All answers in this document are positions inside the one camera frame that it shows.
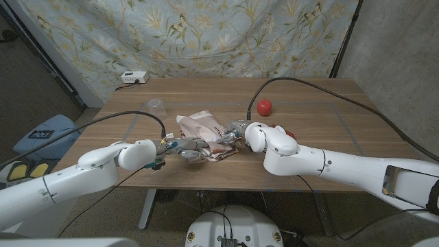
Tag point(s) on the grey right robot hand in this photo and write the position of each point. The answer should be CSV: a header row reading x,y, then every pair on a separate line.
x,y
233,132

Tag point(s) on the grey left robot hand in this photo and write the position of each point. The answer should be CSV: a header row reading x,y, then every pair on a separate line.
x,y
187,144

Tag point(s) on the beige cloth with orange print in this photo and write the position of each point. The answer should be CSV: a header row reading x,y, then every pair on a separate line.
x,y
202,132

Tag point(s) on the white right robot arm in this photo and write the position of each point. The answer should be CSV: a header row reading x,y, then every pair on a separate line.
x,y
343,168

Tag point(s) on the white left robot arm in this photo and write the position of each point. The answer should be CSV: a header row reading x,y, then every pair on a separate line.
x,y
68,185

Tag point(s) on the red ball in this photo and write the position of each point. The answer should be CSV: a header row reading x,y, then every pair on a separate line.
x,y
264,107

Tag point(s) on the clear plastic cup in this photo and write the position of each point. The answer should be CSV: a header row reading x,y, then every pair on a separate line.
x,y
157,110

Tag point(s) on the red swiss knife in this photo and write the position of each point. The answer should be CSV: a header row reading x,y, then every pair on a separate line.
x,y
289,133

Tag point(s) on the grey table leg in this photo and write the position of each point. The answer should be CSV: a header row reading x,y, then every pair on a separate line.
x,y
147,209
324,216

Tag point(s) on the white power strip box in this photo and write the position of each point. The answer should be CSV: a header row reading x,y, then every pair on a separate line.
x,y
134,77

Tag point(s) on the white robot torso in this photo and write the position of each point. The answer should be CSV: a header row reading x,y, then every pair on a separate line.
x,y
240,223

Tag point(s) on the floral printed backdrop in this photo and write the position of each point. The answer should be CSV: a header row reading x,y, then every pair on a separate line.
x,y
205,37

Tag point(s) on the black electronics box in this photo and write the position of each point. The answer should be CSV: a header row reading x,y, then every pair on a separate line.
x,y
228,242

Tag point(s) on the blue padded box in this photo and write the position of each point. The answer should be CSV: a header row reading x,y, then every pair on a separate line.
x,y
51,144

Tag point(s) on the black backdrop stand pole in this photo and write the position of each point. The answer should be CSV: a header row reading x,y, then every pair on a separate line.
x,y
345,39

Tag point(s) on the black shoe with yellow insole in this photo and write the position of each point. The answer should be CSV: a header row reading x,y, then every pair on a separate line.
x,y
38,169

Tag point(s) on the grey sneaker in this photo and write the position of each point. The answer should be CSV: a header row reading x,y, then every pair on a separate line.
x,y
17,171

